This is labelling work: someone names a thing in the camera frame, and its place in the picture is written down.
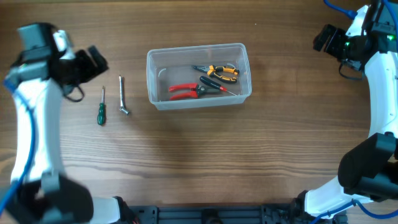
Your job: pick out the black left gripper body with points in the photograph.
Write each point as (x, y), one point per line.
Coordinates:
(78, 69)

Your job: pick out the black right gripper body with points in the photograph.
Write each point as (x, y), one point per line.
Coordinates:
(340, 45)

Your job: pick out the red handled cutters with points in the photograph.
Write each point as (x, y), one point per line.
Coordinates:
(194, 90)

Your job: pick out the black red screwdriver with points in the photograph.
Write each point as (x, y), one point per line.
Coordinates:
(215, 85)

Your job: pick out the orange black pliers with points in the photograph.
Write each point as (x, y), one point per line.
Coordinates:
(216, 72)

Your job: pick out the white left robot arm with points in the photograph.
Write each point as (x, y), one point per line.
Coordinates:
(40, 191)

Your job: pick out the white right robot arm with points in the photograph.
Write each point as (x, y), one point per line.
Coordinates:
(365, 173)

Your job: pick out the clear plastic container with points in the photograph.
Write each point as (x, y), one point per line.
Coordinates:
(173, 66)

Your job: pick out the silver socket wrench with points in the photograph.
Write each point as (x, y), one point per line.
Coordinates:
(122, 107)

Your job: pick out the green handled screwdriver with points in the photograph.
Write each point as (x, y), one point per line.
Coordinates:
(101, 112)

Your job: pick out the black aluminium frame rail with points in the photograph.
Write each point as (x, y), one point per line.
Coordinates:
(280, 213)

